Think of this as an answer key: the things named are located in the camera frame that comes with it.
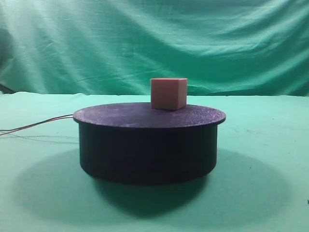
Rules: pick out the green table cloth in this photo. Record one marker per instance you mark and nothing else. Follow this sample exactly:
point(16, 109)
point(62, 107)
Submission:
point(260, 183)

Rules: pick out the green backdrop cloth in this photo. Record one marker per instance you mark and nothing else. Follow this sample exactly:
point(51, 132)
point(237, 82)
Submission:
point(114, 47)

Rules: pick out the black round turntable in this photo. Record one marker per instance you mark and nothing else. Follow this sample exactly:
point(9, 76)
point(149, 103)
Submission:
point(135, 144)

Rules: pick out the pink cube block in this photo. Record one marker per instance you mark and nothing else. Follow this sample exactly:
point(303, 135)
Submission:
point(168, 93)

